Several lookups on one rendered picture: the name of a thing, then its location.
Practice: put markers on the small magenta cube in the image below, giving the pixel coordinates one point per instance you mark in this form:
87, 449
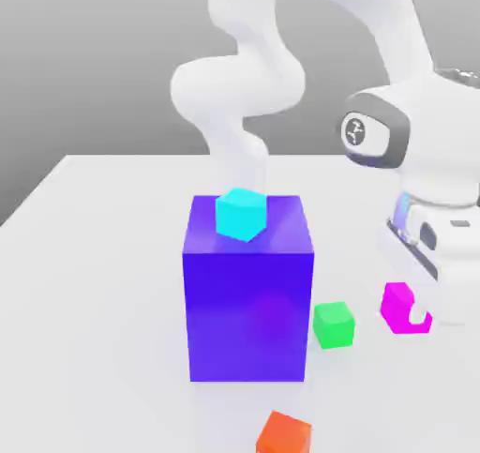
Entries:
393, 310

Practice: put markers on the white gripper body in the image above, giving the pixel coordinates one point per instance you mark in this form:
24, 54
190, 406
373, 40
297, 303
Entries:
407, 263

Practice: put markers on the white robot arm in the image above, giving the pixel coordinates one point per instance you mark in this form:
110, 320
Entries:
240, 85

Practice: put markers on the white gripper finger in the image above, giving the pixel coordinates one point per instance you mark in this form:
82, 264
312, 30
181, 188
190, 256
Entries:
420, 305

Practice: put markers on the large purple box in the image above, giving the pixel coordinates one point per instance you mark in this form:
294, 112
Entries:
247, 310

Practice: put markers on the small green cube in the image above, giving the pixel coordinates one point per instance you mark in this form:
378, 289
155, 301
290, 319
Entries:
333, 327

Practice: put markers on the small orange cube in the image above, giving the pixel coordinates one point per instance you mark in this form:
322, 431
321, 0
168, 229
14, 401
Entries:
285, 436

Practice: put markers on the small cyan cube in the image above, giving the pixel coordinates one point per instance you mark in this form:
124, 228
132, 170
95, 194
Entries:
240, 216

